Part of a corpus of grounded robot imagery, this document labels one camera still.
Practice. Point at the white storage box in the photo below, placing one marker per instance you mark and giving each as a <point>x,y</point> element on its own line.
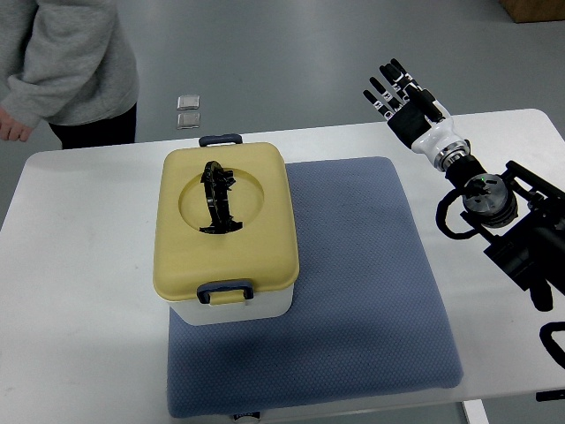
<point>267,304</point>

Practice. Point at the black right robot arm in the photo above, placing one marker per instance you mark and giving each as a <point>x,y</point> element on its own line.
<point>518,213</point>

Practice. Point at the upper metal floor plate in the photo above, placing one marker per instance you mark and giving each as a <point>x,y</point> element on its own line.
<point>188,102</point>

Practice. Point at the lower metal floor plate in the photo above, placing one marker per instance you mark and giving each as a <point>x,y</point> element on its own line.
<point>188,120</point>

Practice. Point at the person in grey sweater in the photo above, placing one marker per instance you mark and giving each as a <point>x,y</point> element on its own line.
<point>69,64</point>

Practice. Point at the brown cardboard box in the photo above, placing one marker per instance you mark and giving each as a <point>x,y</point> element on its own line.
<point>534,11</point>

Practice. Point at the white table leg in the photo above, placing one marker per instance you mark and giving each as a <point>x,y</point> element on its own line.
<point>474,412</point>

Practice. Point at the black clamp at table edge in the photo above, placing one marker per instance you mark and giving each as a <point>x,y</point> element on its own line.
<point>550,395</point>

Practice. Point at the yellow box lid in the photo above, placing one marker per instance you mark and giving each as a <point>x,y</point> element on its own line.
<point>225,228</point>

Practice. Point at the metal floor plate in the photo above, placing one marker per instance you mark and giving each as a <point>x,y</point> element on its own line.
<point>188,120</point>
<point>188,102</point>

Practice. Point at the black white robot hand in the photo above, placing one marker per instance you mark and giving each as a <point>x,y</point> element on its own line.
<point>416,117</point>

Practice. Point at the person's bare hand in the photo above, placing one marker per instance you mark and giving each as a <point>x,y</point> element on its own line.
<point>12,129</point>

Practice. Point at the blue textured mat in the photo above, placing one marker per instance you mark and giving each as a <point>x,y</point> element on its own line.
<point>367,318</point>

